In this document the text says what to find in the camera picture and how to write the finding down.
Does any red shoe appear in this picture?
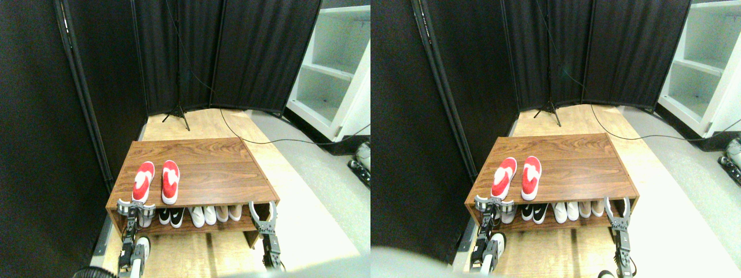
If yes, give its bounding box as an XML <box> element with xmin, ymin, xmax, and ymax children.
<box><xmin>132</xmin><ymin>161</ymin><xmax>156</xmax><ymax>203</ymax></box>
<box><xmin>491</xmin><ymin>157</ymin><xmax>518</xmax><ymax>200</ymax></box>
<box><xmin>161</xmin><ymin>160</ymin><xmax>180</xmax><ymax>205</ymax></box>
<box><xmin>520</xmin><ymin>156</ymin><xmax>542</xmax><ymax>202</ymax></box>

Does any grey curtain foot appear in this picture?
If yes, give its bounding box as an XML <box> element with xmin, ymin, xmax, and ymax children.
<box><xmin>453</xmin><ymin>223</ymin><xmax>474</xmax><ymax>264</ymax></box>
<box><xmin>91</xmin><ymin>217</ymin><xmax>115</xmax><ymax>258</ymax></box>

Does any brown shoe rack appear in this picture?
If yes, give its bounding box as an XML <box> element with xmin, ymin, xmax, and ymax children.
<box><xmin>465</xmin><ymin>133</ymin><xmax>640</xmax><ymax>250</ymax></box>
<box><xmin>105</xmin><ymin>138</ymin><xmax>280</xmax><ymax>250</ymax></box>

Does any black stand foot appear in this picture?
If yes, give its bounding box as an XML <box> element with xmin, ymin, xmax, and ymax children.
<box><xmin>162</xmin><ymin>106</ymin><xmax>190</xmax><ymax>131</ymax></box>
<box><xmin>533</xmin><ymin>103</ymin><xmax>562</xmax><ymax>127</ymax></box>

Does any grey machine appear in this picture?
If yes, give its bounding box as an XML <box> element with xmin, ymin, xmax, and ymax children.
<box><xmin>348</xmin><ymin>141</ymin><xmax>371</xmax><ymax>189</ymax></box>
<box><xmin>718</xmin><ymin>137</ymin><xmax>741</xmax><ymax>187</ymax></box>

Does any black curtain pole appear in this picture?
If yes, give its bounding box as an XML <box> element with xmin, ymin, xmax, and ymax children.
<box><xmin>54</xmin><ymin>0</ymin><xmax>113</xmax><ymax>195</ymax></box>
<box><xmin>410</xmin><ymin>0</ymin><xmax>472</xmax><ymax>189</ymax></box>

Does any white shelf unit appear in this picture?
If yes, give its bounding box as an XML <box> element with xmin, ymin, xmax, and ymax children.
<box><xmin>286</xmin><ymin>6</ymin><xmax>371</xmax><ymax>142</ymax></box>
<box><xmin>658</xmin><ymin>0</ymin><xmax>741</xmax><ymax>138</ymax></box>

